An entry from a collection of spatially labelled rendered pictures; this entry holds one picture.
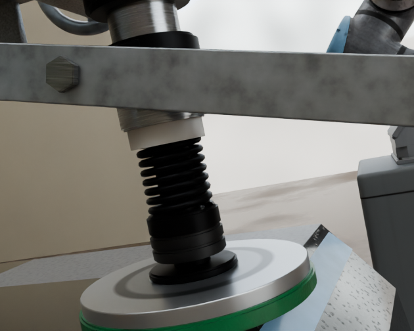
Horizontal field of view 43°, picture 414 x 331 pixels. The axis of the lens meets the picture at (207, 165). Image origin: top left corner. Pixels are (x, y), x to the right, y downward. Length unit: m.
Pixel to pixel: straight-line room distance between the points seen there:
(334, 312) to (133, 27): 0.33
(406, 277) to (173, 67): 1.10
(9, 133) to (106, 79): 6.29
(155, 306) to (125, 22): 0.24
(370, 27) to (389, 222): 0.52
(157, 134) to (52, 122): 5.94
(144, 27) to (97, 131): 5.64
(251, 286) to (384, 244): 1.01
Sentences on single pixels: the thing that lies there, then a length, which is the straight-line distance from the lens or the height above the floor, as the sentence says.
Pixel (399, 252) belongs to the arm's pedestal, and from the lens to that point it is 1.41.
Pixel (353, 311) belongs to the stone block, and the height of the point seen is 0.81.
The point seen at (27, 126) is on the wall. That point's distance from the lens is 6.58.
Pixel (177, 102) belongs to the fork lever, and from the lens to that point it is 0.42.
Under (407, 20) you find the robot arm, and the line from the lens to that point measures 1.58.
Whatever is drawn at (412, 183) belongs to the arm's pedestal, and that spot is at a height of 0.81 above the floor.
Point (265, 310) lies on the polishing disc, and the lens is 0.42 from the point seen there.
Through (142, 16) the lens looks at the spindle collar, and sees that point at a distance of 0.47.
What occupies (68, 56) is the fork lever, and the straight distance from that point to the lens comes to 0.46.
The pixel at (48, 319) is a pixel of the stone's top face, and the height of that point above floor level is 0.87.
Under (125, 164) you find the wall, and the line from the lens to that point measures 5.97.
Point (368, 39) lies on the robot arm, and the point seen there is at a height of 1.19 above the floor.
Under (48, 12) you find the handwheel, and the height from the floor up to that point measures 1.21.
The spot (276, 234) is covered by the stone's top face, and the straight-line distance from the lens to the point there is 0.73.
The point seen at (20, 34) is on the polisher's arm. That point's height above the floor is 1.17.
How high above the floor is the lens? 1.02
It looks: 3 degrees down
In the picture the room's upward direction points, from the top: 11 degrees counter-clockwise
